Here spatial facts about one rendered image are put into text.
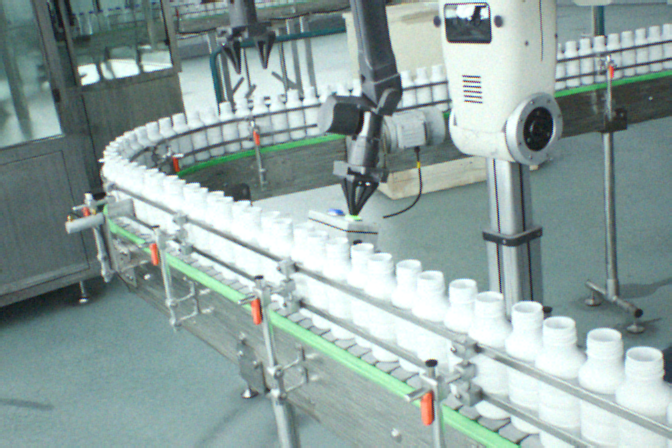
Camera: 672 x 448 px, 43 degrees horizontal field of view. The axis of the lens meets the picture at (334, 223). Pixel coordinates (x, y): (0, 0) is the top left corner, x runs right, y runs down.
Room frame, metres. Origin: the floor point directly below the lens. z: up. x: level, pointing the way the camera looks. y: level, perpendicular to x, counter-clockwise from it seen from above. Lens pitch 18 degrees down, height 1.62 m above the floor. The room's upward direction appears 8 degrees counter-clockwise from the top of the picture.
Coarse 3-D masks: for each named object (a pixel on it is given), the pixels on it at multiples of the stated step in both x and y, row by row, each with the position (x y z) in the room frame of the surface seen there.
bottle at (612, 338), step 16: (592, 336) 0.87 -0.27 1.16; (608, 336) 0.87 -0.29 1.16; (592, 352) 0.85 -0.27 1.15; (608, 352) 0.84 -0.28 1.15; (592, 368) 0.85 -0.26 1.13; (608, 368) 0.84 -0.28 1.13; (624, 368) 0.84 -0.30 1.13; (592, 384) 0.84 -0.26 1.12; (608, 384) 0.83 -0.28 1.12; (592, 416) 0.84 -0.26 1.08; (608, 416) 0.83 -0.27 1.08; (592, 432) 0.84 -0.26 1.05; (608, 432) 0.83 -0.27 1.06
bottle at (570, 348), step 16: (560, 320) 0.92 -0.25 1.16; (544, 336) 0.91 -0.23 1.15; (560, 336) 0.89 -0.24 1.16; (576, 336) 0.90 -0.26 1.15; (544, 352) 0.90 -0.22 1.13; (560, 352) 0.88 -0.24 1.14; (576, 352) 0.89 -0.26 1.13; (544, 368) 0.89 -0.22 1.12; (560, 368) 0.88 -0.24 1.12; (576, 368) 0.87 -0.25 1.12; (544, 384) 0.89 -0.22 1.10; (576, 384) 0.87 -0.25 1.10; (544, 400) 0.89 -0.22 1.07; (560, 400) 0.87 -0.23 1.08; (576, 400) 0.87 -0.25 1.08; (544, 416) 0.89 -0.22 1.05; (560, 416) 0.87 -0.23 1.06; (576, 416) 0.87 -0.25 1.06; (544, 432) 0.89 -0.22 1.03; (576, 432) 0.87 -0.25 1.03
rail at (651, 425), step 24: (240, 240) 1.53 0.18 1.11; (336, 288) 1.26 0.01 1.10; (408, 312) 1.10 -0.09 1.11; (360, 336) 1.21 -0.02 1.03; (456, 336) 1.01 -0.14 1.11; (408, 360) 1.11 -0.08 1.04; (504, 360) 0.94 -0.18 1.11; (456, 384) 1.02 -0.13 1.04; (552, 384) 0.87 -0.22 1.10; (504, 408) 0.94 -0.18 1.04; (600, 408) 0.81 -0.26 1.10; (624, 408) 0.79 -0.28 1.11; (552, 432) 0.87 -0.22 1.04
